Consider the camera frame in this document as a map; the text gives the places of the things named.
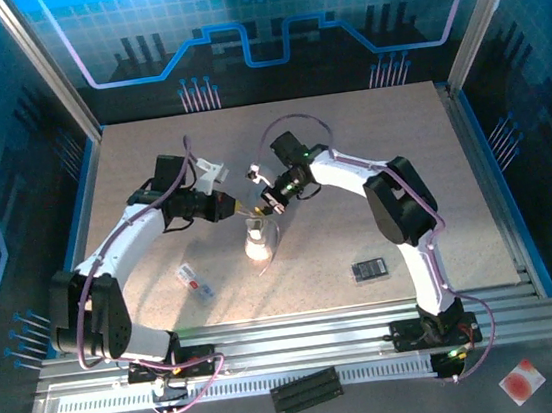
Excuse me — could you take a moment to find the white shoe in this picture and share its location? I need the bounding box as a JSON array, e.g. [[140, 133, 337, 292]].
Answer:
[[239, 213, 284, 267]]

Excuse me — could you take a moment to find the black flat packet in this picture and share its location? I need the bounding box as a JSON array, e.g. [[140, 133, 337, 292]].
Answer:
[[349, 255, 394, 288]]

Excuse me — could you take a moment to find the blue table edge strip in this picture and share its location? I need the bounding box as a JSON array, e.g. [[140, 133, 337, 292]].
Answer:
[[455, 81, 552, 306], [29, 135, 126, 359]]

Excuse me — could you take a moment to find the black ridged block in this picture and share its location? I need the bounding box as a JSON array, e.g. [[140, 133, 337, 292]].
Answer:
[[267, 365, 347, 413]]

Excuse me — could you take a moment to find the black controller box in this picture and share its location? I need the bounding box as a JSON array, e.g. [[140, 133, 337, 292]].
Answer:
[[429, 346, 473, 383]]

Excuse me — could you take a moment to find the white card with red circle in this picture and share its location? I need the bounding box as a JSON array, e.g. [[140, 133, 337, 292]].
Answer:
[[495, 356, 551, 410]]

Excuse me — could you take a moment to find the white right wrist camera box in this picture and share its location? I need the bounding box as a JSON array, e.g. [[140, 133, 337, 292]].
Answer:
[[244, 163, 274, 190]]

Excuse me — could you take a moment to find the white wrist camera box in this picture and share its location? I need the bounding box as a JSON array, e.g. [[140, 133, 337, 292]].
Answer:
[[193, 154, 233, 197], [244, 163, 274, 190]]

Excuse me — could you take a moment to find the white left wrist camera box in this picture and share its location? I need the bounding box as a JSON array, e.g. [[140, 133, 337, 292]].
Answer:
[[193, 154, 233, 197]]

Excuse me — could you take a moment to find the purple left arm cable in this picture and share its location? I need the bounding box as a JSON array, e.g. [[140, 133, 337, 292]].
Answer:
[[50, 133, 232, 413]]

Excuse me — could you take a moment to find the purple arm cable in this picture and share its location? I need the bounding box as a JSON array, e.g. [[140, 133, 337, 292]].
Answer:
[[50, 133, 232, 413], [250, 91, 504, 406]]

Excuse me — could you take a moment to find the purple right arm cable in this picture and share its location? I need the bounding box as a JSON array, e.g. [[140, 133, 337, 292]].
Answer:
[[250, 91, 504, 406]]

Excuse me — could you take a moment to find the aluminium front rail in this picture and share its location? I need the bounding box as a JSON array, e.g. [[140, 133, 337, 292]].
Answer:
[[29, 280, 552, 399]]

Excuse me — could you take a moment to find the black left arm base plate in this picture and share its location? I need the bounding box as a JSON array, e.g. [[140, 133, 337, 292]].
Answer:
[[124, 342, 221, 387]]

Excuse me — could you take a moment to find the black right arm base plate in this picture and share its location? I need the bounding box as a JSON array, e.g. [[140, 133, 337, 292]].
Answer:
[[388, 309, 484, 354]]

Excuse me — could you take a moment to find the white slotted cable duct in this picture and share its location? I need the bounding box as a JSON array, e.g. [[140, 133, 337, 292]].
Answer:
[[55, 351, 442, 413]]

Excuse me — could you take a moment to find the aluminium side rail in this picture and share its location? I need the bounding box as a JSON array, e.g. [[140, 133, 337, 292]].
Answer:
[[434, 74, 540, 306]]

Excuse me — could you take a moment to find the aluminium corner post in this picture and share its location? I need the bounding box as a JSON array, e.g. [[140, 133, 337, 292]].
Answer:
[[0, 0, 106, 153], [434, 0, 547, 99]]

